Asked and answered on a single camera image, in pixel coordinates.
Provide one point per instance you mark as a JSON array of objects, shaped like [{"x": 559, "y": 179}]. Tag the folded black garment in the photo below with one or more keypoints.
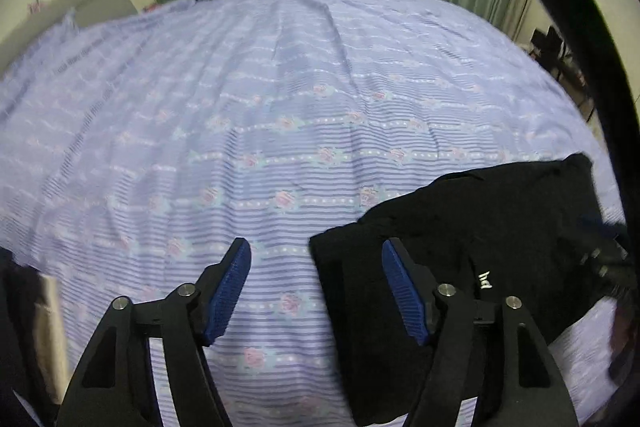
[{"x": 24, "y": 397}]

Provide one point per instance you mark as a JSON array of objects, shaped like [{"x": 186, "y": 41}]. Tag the black folding chair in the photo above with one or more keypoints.
[{"x": 548, "y": 50}]

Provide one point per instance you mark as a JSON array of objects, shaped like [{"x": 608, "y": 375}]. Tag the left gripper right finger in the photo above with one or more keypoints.
[{"x": 491, "y": 347}]

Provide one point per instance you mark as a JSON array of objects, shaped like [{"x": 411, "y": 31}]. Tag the black pants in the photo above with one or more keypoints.
[{"x": 492, "y": 232}]

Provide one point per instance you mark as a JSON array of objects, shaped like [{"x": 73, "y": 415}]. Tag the purple floral bed sheet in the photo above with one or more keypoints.
[{"x": 133, "y": 152}]

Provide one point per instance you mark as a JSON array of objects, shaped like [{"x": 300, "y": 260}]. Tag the folded white garment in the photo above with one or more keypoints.
[{"x": 50, "y": 340}]

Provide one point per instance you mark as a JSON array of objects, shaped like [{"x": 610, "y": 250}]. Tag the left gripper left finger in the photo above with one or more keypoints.
[{"x": 113, "y": 383}]

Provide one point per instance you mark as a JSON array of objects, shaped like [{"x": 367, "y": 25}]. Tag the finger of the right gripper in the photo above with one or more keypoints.
[{"x": 596, "y": 226}]

